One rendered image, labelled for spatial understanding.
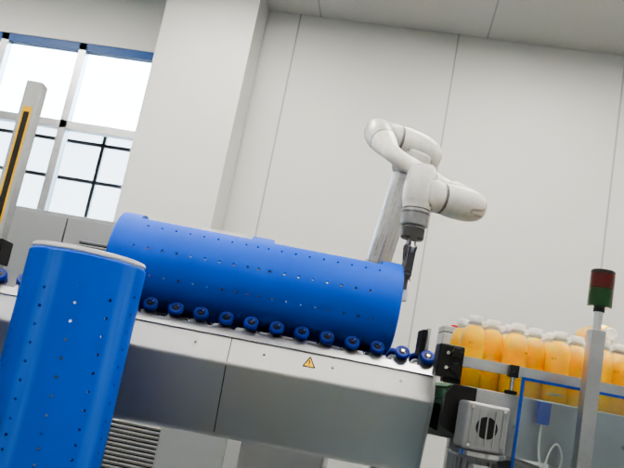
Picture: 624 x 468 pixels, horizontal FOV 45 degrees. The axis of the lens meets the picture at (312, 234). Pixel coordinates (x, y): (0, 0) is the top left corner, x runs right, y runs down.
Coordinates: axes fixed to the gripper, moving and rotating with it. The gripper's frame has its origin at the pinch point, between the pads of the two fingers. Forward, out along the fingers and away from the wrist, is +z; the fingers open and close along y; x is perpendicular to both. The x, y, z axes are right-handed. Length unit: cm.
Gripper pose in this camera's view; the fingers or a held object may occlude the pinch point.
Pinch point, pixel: (403, 290)
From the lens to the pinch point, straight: 236.5
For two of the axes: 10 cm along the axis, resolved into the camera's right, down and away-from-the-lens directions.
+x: -9.8, -1.9, 0.0
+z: -1.8, 9.6, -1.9
